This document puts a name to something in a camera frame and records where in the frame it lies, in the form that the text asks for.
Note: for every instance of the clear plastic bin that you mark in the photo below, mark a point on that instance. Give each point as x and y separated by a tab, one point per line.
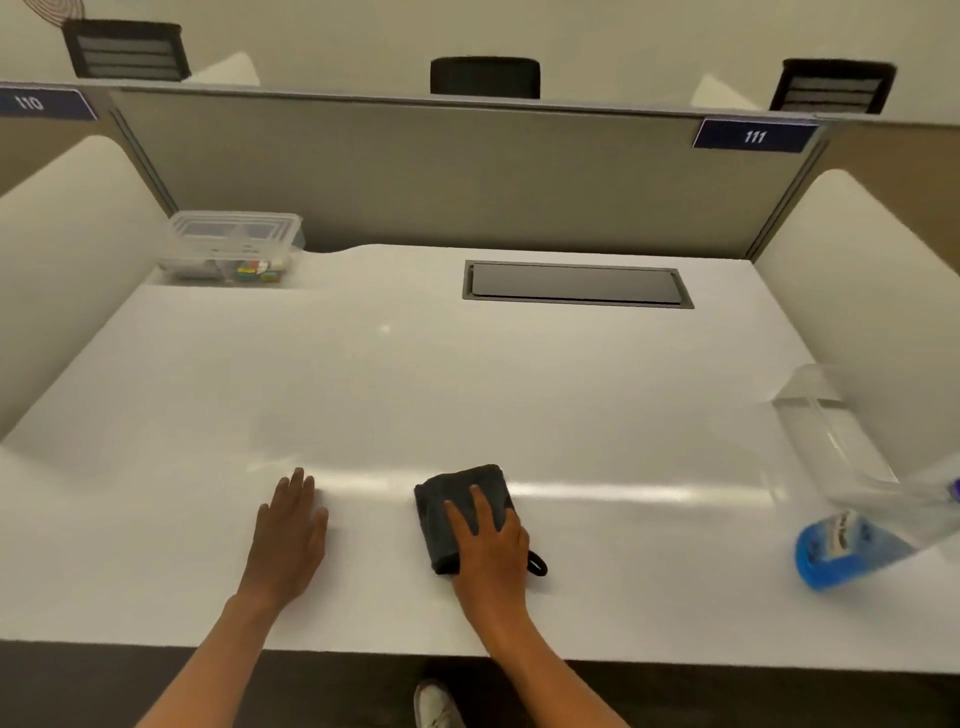
825	435

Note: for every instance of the person's left forearm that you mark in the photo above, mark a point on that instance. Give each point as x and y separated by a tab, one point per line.
217	667

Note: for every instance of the clear lidded storage box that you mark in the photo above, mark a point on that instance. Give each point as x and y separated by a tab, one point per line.
232	244

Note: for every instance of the white table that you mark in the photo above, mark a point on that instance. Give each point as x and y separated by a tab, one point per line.
525	390

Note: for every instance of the grey microfibre cloth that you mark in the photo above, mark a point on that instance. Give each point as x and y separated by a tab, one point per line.
439	525

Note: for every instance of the person's left hand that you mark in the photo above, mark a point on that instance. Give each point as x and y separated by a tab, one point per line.
285	547

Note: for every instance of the beige partition panel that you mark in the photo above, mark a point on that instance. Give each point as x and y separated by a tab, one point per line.
45	146
922	172
450	172

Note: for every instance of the white desk divider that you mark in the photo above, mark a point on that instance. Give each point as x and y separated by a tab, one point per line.
862	300
229	71
67	262
720	96

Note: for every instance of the black slatted-back office chair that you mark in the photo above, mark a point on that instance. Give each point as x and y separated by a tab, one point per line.
127	49
832	86

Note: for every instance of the blue spray bottle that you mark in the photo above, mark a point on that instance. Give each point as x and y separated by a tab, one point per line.
840	547

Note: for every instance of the dark blue number sign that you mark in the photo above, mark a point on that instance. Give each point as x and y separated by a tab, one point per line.
754	136
37	103

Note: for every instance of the black solid-back office chair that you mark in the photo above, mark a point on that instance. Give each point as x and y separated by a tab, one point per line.
484	79

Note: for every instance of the person's right hand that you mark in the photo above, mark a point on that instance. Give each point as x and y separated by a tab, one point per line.
491	577

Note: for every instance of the person's right forearm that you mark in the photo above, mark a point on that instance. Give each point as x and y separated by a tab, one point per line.
547	682

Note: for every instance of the person's white shoe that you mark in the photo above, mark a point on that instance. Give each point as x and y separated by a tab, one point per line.
436	709

